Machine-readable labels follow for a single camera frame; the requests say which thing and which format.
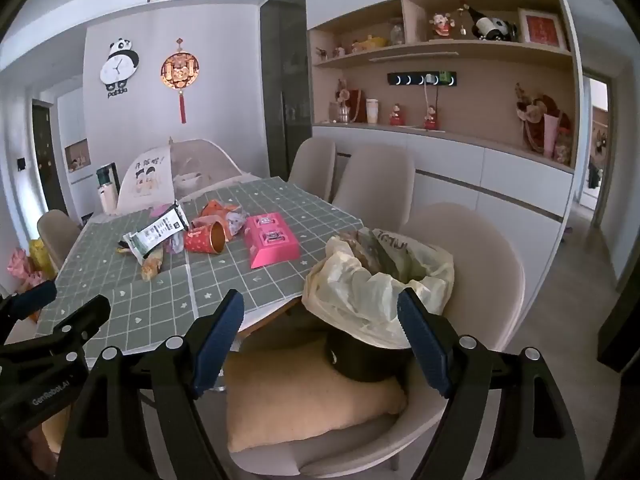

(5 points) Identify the red round wall hanging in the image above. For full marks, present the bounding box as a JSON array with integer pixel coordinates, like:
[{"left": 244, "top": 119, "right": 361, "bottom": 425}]
[{"left": 160, "top": 37, "right": 202, "bottom": 125}]

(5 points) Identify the dark wine bottle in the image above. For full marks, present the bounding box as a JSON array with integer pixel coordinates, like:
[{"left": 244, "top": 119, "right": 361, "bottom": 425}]
[{"left": 457, "top": 2, "right": 503, "bottom": 36}]

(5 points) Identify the black socket strip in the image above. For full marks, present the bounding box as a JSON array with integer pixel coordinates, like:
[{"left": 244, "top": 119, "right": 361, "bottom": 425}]
[{"left": 387, "top": 71, "right": 457, "bottom": 88}]

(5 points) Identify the vase with dried flowers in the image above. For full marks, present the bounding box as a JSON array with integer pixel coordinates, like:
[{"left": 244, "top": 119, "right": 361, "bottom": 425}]
[{"left": 335, "top": 79, "right": 351, "bottom": 123}]

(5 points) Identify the red fortune figurine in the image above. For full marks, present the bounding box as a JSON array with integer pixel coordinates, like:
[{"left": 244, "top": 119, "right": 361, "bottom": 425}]
[{"left": 429, "top": 12, "right": 456, "bottom": 38}]

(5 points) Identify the pink tissue roll pack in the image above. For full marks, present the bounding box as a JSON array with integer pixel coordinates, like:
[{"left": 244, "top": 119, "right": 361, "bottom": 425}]
[{"left": 184, "top": 221, "right": 229, "bottom": 257}]

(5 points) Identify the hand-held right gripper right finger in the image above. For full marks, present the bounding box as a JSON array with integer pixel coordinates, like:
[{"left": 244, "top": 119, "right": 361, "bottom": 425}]
[{"left": 396, "top": 287, "right": 586, "bottom": 480}]

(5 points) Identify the dark door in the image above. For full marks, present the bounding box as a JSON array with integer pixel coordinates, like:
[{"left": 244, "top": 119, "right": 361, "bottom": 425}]
[{"left": 32, "top": 100, "right": 63, "bottom": 213}]

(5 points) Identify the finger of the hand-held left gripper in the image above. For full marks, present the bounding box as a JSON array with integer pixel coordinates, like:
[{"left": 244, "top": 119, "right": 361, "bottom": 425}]
[
  {"left": 0, "top": 294, "right": 112, "bottom": 366},
  {"left": 0, "top": 280, "right": 57, "bottom": 326}
]

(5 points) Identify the cream plastic bin bag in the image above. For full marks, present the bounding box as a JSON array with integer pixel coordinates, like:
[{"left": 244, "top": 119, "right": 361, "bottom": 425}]
[{"left": 301, "top": 227, "right": 456, "bottom": 350}]

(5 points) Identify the orange snack wrapper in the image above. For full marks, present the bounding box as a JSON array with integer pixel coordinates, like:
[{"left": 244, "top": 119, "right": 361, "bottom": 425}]
[{"left": 192, "top": 200, "right": 240, "bottom": 233}]

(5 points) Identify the yellow bag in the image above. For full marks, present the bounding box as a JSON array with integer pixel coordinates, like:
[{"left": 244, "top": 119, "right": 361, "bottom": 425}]
[{"left": 27, "top": 239, "right": 56, "bottom": 281}]

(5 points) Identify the white sideboard cabinet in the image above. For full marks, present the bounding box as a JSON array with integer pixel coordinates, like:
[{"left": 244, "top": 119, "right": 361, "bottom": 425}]
[{"left": 312, "top": 125, "right": 573, "bottom": 291}]

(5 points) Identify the lilac white wrapper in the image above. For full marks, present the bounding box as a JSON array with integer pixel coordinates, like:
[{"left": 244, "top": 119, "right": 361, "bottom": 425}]
[{"left": 225, "top": 209, "right": 249, "bottom": 240}]

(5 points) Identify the small wall picture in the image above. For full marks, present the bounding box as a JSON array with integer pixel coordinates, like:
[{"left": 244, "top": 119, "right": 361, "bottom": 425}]
[{"left": 64, "top": 140, "right": 91, "bottom": 173}]

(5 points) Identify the pile of wrappers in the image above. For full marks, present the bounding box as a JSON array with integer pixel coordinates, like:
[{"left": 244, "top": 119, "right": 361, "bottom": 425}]
[{"left": 340, "top": 230, "right": 403, "bottom": 282}]

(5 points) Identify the white flask with green lid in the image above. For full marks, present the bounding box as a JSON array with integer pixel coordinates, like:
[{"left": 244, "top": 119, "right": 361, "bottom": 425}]
[{"left": 96, "top": 162, "right": 120, "bottom": 216}]

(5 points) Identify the dark glass cabinet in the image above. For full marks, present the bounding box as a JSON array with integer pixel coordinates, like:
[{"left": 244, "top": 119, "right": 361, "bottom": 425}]
[{"left": 260, "top": 0, "right": 313, "bottom": 181}]

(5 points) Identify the pink cardboard box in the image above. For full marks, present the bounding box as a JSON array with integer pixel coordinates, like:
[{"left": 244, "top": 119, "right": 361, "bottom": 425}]
[{"left": 245, "top": 212, "right": 300, "bottom": 269}]

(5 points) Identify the dark red bag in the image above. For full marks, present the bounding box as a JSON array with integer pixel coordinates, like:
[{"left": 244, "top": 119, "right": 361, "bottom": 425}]
[{"left": 345, "top": 89, "right": 366, "bottom": 123}]

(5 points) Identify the green checked tablecloth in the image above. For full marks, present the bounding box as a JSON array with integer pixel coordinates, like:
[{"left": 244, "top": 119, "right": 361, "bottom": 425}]
[{"left": 37, "top": 176, "right": 365, "bottom": 356}]

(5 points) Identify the beige seat cushion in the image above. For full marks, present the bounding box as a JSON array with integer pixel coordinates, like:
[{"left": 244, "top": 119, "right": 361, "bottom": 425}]
[{"left": 225, "top": 340, "right": 408, "bottom": 453}]

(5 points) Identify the panda wall clock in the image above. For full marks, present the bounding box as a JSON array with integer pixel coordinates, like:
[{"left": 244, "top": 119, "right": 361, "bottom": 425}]
[{"left": 100, "top": 37, "right": 139, "bottom": 98}]

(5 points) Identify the pink gift bag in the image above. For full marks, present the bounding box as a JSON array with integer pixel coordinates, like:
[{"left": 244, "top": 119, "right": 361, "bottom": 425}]
[{"left": 7, "top": 247, "right": 43, "bottom": 291}]

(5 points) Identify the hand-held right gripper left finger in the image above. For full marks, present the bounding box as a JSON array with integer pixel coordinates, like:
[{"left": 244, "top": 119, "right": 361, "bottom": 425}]
[{"left": 57, "top": 289, "right": 246, "bottom": 480}]

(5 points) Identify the wooden wall shelf unit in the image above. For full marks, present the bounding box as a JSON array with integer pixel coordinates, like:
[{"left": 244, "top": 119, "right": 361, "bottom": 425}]
[{"left": 306, "top": 0, "right": 576, "bottom": 171}]

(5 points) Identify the yellow snack wrapper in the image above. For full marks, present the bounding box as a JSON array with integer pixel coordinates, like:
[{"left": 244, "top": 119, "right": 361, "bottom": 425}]
[{"left": 140, "top": 247, "right": 166, "bottom": 282}]

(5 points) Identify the red framed picture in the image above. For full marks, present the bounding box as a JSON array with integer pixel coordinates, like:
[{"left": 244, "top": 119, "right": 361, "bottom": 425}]
[{"left": 517, "top": 7, "right": 568, "bottom": 52}]

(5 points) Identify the beige dining chair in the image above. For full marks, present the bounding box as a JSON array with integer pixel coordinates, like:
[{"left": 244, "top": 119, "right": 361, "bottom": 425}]
[
  {"left": 227, "top": 202, "right": 527, "bottom": 478},
  {"left": 37, "top": 209, "right": 81, "bottom": 273},
  {"left": 288, "top": 137, "right": 337, "bottom": 203},
  {"left": 332, "top": 146, "right": 417, "bottom": 233}
]

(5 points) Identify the white cartoon printed panel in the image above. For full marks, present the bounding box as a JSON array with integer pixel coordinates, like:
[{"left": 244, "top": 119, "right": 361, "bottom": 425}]
[{"left": 116, "top": 144, "right": 176, "bottom": 213}]

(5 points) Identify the black and white wrapper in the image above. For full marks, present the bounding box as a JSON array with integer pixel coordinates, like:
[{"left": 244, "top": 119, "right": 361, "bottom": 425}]
[{"left": 117, "top": 200, "right": 189, "bottom": 266}]

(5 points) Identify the white plug with cable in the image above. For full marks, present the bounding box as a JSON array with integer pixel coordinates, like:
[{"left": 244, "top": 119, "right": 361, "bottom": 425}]
[{"left": 422, "top": 74, "right": 441, "bottom": 111}]

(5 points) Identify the black bin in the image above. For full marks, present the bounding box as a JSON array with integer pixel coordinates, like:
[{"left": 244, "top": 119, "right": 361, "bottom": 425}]
[{"left": 324, "top": 330, "right": 416, "bottom": 385}]

